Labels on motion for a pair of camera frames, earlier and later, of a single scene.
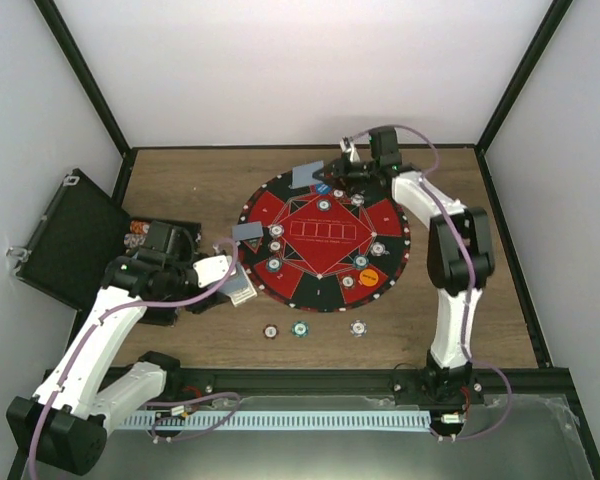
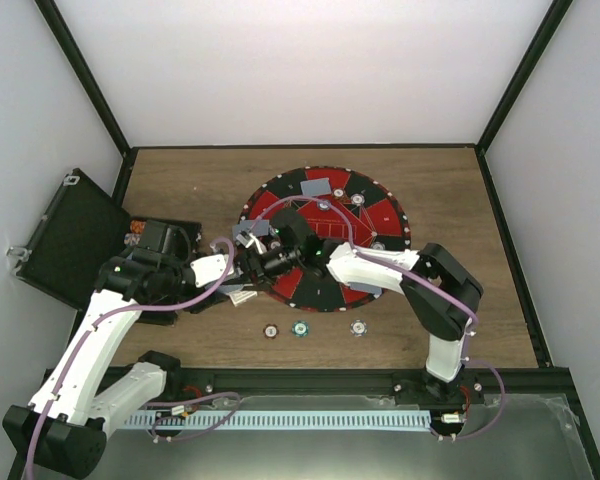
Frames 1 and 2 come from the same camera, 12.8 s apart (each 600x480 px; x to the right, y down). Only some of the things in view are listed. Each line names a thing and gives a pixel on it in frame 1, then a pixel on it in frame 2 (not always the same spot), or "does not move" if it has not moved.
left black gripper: x=203 y=305 does not move
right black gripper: x=341 y=175 → x=251 y=263
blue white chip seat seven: x=357 y=200 does not move
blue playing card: x=302 y=175 → x=316 y=187
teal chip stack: x=300 y=328 does not move
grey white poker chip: x=358 y=328 does not move
